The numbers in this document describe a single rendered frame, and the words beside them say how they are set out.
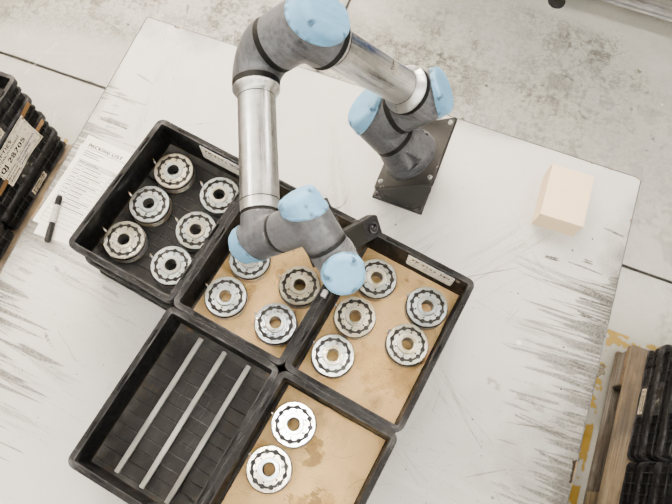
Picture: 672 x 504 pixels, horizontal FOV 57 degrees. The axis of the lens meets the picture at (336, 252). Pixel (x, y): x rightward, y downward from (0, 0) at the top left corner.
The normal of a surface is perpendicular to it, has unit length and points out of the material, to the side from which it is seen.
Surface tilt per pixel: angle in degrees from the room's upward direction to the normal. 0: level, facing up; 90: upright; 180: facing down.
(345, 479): 0
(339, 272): 37
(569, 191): 0
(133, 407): 0
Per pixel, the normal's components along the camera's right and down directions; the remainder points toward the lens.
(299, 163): 0.02, -0.33
